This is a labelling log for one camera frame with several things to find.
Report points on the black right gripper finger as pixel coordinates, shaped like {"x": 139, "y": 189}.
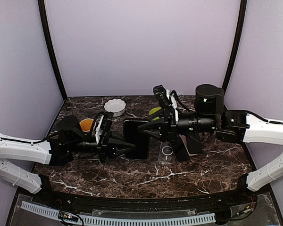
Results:
{"x": 155, "y": 135}
{"x": 152, "y": 125}

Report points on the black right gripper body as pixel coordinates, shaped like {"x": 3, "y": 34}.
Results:
{"x": 204, "y": 123}

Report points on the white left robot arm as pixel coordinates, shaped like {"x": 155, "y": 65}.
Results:
{"x": 38, "y": 151}

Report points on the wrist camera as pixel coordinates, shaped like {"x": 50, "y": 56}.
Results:
{"x": 101, "y": 124}
{"x": 166, "y": 99}

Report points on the black frame post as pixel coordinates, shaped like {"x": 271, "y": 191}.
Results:
{"x": 236, "y": 44}
{"x": 50, "y": 48}

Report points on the black phone with purple edge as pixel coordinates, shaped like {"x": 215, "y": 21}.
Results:
{"x": 180, "y": 151}

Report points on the white patterned mug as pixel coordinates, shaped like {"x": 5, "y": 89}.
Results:
{"x": 86, "y": 124}

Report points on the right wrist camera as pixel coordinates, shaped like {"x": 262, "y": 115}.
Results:
{"x": 166, "y": 99}

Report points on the black front rail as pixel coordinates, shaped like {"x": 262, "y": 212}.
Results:
{"x": 218, "y": 202}

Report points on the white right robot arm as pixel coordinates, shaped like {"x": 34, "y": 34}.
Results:
{"x": 230, "y": 126}

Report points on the black smartphone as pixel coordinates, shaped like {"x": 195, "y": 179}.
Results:
{"x": 132, "y": 136}

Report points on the black frame post right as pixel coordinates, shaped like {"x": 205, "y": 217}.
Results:
{"x": 236, "y": 44}

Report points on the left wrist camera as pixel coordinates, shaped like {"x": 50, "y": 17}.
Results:
{"x": 101, "y": 124}

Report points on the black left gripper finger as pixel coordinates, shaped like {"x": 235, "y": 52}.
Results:
{"x": 118, "y": 141}
{"x": 114, "y": 153}

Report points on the green plastic bowl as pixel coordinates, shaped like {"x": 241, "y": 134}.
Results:
{"x": 155, "y": 113}

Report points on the white fluted ceramic bowl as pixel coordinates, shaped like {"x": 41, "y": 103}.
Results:
{"x": 115, "y": 106}

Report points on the black frame post left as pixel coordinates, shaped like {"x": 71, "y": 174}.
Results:
{"x": 50, "y": 48}

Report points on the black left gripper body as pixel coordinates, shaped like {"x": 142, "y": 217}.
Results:
{"x": 103, "y": 150}

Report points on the white slotted cable duct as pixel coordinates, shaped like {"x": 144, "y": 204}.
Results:
{"x": 71, "y": 219}

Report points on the clear magsafe phone case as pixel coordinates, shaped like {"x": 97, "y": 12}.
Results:
{"x": 166, "y": 154}

